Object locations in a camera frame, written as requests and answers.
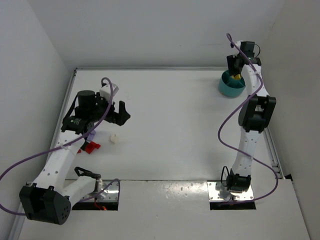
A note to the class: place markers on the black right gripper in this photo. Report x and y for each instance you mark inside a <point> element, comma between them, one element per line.
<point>233,63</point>

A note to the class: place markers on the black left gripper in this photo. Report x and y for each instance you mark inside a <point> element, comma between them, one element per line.
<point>116,114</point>

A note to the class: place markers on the yellow lego brick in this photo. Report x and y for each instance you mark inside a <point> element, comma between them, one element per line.
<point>237,76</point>

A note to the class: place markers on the purple lego brick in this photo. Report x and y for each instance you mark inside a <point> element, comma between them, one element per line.
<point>91,136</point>

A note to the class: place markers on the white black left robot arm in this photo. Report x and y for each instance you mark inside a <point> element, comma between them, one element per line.
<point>47,199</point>

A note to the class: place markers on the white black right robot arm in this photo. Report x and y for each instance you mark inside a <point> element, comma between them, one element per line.
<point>254,115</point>

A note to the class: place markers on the teal divided round container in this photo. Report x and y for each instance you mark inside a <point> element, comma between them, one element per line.
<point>229,86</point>

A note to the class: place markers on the cream white lego brick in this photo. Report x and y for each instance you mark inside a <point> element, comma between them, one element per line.
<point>113,138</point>

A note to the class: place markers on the red lego brick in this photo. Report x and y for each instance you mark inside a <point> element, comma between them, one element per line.
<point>91,147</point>

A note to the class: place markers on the black lego brick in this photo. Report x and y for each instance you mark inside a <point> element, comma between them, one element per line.
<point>83,147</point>

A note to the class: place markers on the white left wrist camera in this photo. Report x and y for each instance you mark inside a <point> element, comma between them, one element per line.
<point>108,91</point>

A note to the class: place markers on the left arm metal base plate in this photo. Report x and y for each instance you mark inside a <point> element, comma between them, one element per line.
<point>107,192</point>

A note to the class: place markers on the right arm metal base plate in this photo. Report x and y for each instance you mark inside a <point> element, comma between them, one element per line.
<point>218,193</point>

